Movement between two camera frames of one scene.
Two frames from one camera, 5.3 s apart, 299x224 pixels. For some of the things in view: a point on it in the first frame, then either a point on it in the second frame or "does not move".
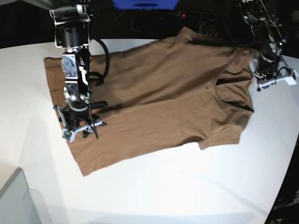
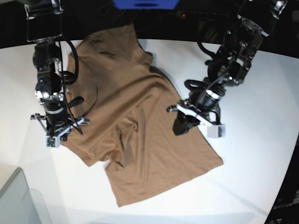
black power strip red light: [202, 16] does not move
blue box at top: [146, 4] does not move
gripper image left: [76, 116] -> [57, 123]
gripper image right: [266, 70] -> [202, 106]
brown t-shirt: [186, 89] -> [121, 113]
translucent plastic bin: [20, 205] does not move
